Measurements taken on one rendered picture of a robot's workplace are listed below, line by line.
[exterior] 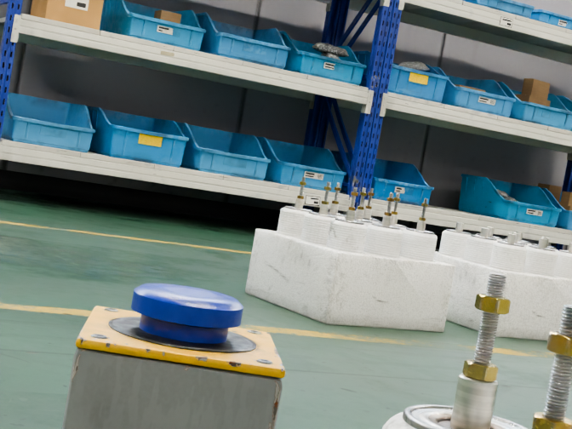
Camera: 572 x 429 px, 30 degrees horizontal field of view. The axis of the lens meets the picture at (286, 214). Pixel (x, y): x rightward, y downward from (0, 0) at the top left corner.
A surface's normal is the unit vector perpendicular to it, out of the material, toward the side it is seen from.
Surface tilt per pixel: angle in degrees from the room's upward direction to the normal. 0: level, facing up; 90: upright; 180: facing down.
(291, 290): 90
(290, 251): 90
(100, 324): 0
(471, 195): 93
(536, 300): 90
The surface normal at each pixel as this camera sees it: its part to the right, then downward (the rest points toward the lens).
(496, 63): 0.44, 0.12
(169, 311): -0.23, 0.01
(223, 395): 0.09, 0.07
